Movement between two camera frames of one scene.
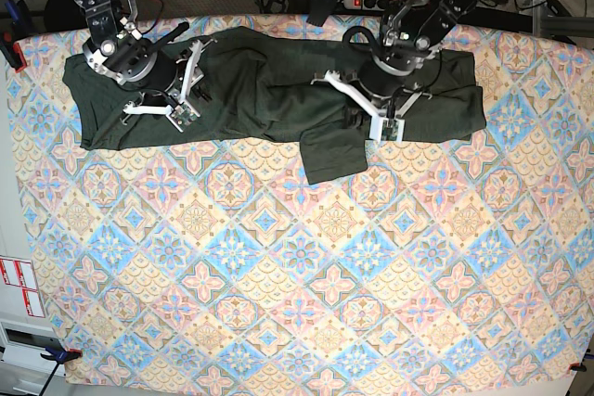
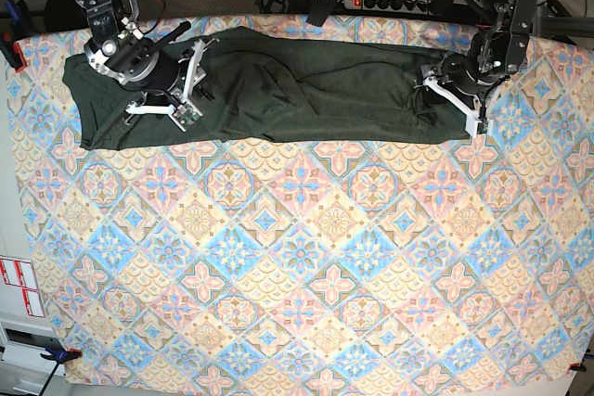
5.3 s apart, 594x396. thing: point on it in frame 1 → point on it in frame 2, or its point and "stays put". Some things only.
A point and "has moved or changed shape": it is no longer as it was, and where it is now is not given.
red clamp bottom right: x=576 y=366 stays put
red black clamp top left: x=18 y=13 stays put
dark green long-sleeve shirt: x=264 y=85 has moved or changed shape
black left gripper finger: x=183 y=26 stays put
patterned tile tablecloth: x=212 y=262 stays put
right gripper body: x=383 y=83 → x=466 y=75
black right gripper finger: x=355 y=117 → x=431 y=97
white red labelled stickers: x=19 y=274 stays put
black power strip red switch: x=367 y=2 stays put
